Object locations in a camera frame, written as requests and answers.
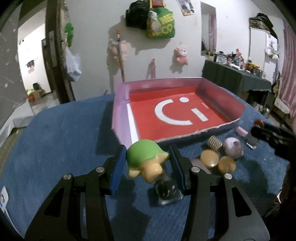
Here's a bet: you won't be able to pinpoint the orange round cap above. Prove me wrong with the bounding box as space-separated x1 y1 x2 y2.
218 156 236 174
200 149 219 169

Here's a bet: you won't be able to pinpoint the pink capped small bottle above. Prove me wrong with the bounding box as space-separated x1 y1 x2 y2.
236 126 248 137

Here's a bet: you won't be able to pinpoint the gold ribbed cylinder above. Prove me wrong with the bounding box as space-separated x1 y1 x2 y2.
207 136 223 152

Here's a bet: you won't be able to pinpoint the lilac round case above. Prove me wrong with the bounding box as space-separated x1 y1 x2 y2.
223 137 244 160

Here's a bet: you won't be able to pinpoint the green yellow turtle toy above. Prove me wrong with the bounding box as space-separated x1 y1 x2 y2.
126 139 170 183

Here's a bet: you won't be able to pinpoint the pink curtain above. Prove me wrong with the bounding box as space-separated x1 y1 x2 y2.
273 19 296 114

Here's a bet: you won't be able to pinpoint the blue table cloth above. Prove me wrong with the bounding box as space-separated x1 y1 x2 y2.
1 90 295 240

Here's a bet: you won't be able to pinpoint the dark green covered side table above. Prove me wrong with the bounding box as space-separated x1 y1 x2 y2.
202 60 271 105

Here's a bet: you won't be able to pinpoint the pink red cardboard tray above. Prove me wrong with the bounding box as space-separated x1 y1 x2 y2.
112 77 245 147

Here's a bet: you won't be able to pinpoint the white refrigerator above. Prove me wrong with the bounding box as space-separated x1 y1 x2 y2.
249 16 285 83

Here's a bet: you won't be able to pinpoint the pink bear plush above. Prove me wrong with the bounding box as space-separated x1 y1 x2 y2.
174 46 189 65

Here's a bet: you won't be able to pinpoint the blue plastic bag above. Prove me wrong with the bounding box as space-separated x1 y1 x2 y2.
66 47 82 82

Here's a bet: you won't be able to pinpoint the green tote bag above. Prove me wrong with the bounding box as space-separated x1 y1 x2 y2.
146 7 176 40

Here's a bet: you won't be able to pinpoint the orange striped stick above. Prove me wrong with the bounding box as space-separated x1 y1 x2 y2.
116 30 125 82

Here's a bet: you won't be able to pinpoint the red box on bag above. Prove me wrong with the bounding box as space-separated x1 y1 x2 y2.
149 0 166 8

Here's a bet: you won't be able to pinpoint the green plush on door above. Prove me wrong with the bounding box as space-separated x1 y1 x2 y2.
65 22 74 47

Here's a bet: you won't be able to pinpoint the pink scissors on wall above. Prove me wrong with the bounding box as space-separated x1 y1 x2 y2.
146 59 156 79

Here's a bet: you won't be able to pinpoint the wall mirror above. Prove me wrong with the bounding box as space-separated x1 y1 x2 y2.
201 2 217 56

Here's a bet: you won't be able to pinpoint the pale pink plush on wall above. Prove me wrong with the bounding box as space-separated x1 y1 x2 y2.
108 40 129 62

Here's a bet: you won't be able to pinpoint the photo poster on wall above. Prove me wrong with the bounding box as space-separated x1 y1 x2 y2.
177 0 195 16

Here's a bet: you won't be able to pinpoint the black bag on wall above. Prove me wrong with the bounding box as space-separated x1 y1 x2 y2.
125 1 149 30

